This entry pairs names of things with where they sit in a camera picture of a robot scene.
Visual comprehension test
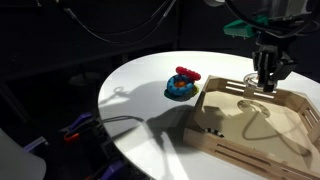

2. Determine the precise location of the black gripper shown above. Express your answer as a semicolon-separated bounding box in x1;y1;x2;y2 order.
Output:
252;32;297;92

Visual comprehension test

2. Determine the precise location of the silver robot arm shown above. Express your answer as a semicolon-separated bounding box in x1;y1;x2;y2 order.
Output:
203;0;320;92

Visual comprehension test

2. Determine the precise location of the wooden slatted tray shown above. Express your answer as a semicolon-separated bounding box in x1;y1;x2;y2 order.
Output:
183;76;320;180

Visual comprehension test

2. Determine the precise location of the black and white striped toy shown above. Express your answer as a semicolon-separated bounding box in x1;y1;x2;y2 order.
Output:
203;128;225;138

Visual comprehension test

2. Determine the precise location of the purple clamp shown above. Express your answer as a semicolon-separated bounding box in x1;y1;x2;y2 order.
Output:
68;112;92;131

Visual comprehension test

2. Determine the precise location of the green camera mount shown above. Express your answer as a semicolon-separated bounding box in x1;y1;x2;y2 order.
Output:
223;20;258;38

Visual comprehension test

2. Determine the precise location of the green ring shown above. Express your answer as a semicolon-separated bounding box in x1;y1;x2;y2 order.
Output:
163;84;201;100

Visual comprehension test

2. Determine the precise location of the red beaded ring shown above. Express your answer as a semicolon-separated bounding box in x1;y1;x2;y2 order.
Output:
175;66;202;82

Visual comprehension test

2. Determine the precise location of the blue dotted ring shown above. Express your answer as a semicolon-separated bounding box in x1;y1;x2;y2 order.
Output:
166;74;196;98

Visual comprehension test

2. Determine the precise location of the black cable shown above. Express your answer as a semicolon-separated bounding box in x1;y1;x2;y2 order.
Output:
36;0;178;45

